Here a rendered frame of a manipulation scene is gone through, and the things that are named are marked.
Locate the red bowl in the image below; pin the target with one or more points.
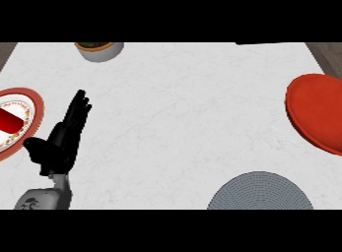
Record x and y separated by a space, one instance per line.
323 113

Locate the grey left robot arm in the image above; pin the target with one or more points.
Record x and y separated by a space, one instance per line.
45 197

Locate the red can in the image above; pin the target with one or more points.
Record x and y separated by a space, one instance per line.
3 119

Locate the round grey placemat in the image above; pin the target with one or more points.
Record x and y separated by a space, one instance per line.
259 192

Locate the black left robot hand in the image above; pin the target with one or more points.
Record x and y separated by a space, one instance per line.
61 141

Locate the red-rimmed patterned plate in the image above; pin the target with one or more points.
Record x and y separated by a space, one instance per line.
25 108

